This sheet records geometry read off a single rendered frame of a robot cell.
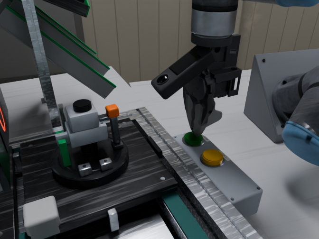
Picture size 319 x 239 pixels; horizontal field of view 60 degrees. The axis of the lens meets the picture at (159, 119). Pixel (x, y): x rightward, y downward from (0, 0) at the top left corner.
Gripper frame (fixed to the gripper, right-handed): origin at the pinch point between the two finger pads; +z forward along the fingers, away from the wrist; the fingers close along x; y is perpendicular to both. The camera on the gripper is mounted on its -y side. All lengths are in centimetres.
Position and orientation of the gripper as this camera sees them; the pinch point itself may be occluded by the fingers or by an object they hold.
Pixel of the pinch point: (193, 131)
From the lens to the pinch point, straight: 58.6
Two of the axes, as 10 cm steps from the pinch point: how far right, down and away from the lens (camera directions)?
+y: 9.0, -2.3, 3.7
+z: 0.0, 8.5, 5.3
